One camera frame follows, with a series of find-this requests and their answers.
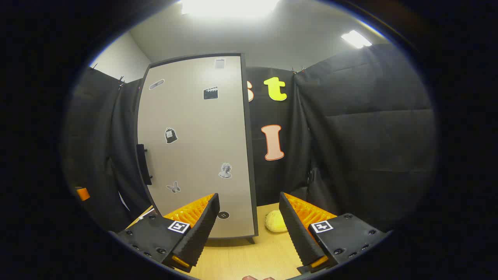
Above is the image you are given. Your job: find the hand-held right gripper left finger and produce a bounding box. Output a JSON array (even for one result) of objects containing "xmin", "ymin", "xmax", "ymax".
[{"xmin": 117, "ymin": 193, "xmax": 221, "ymax": 273}]

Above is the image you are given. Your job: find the black cabinet door handle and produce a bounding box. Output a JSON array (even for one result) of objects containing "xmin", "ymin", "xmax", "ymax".
[{"xmin": 136, "ymin": 144, "xmax": 153, "ymax": 186}]

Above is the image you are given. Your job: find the ceiling light panel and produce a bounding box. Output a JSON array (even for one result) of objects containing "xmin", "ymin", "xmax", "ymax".
[
  {"xmin": 181, "ymin": 0, "xmax": 281, "ymax": 18},
  {"xmin": 342, "ymin": 30, "xmax": 372, "ymax": 49}
]

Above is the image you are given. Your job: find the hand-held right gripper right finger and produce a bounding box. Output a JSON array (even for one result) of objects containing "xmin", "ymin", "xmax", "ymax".
[{"xmin": 279, "ymin": 192, "xmax": 389, "ymax": 274}]

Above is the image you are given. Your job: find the dark grey cabinet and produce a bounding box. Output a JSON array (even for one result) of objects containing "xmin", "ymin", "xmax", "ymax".
[{"xmin": 133, "ymin": 52, "xmax": 259, "ymax": 244}]

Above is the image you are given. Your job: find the yellow round sponge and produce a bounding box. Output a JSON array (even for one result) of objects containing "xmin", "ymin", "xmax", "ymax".
[{"xmin": 265, "ymin": 210, "xmax": 289, "ymax": 233}]

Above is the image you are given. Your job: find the black backdrop cloth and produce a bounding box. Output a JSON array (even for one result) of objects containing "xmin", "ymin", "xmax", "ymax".
[{"xmin": 64, "ymin": 43, "xmax": 436, "ymax": 234}]

